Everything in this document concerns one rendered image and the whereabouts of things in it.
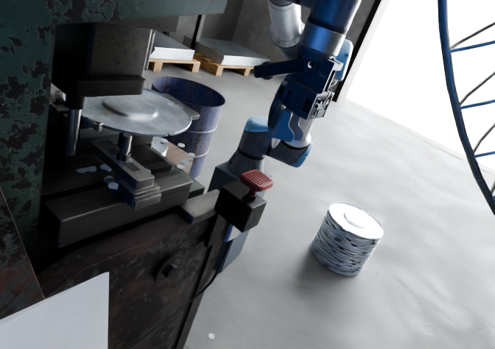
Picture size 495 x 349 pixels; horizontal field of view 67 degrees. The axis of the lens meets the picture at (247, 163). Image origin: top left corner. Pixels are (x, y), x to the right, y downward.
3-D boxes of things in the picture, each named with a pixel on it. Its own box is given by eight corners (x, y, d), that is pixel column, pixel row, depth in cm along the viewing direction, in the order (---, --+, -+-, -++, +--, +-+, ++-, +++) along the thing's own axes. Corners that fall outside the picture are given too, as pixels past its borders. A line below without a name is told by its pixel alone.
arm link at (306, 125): (272, 142, 154) (314, 18, 113) (306, 157, 152) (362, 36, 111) (263, 161, 146) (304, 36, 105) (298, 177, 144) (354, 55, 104)
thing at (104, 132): (80, 113, 88) (82, 95, 86) (117, 143, 81) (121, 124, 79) (40, 116, 81) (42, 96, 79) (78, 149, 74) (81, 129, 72)
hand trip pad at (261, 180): (247, 194, 90) (257, 167, 87) (266, 208, 87) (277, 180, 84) (228, 201, 84) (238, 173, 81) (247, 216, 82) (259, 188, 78)
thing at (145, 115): (213, 129, 93) (214, 127, 93) (111, 145, 71) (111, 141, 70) (143, 82, 106) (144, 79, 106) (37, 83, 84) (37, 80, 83)
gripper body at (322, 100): (303, 124, 69) (330, 60, 64) (269, 104, 73) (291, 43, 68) (323, 120, 75) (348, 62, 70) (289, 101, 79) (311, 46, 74)
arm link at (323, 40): (298, 18, 66) (320, 23, 73) (289, 43, 68) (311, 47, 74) (334, 32, 63) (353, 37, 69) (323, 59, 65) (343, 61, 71)
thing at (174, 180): (81, 116, 106) (84, 96, 104) (187, 202, 86) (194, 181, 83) (-47, 127, 83) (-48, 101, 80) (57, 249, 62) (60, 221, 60)
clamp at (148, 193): (110, 159, 80) (118, 115, 76) (160, 202, 73) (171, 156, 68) (83, 164, 76) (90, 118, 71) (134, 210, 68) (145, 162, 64)
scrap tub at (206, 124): (174, 142, 257) (191, 76, 236) (217, 174, 238) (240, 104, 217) (121, 152, 224) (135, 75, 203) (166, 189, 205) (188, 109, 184)
